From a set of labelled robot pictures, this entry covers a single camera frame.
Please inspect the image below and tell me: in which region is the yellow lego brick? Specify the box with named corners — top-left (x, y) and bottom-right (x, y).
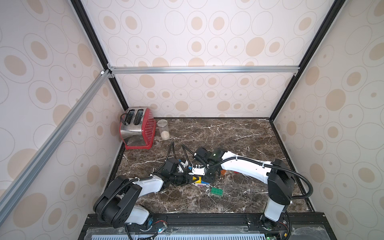
top-left (193, 177), bottom-right (202, 184)

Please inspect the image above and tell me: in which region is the green lego brick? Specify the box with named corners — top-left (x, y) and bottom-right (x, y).
top-left (211, 188), bottom-right (224, 196)

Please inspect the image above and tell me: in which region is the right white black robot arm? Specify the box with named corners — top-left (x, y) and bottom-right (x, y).
top-left (191, 148), bottom-right (314, 223)

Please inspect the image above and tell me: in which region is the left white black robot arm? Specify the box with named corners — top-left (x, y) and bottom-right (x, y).
top-left (93, 157), bottom-right (200, 230)

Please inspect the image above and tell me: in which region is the clear glass with powder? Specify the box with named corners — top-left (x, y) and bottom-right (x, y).
top-left (157, 119), bottom-right (170, 140)

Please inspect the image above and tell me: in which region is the red silver toaster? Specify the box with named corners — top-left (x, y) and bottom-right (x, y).
top-left (119, 107), bottom-right (156, 150)

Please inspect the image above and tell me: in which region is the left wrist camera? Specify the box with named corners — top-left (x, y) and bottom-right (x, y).
top-left (179, 162), bottom-right (189, 169)

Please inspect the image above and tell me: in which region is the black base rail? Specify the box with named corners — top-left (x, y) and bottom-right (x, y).
top-left (79, 212), bottom-right (336, 240)

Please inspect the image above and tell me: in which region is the horizontal aluminium back rail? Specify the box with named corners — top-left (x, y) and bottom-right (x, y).
top-left (102, 66), bottom-right (300, 76)

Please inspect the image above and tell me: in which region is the left aluminium side rail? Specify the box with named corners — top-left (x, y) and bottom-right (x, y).
top-left (1, 69), bottom-right (112, 225)

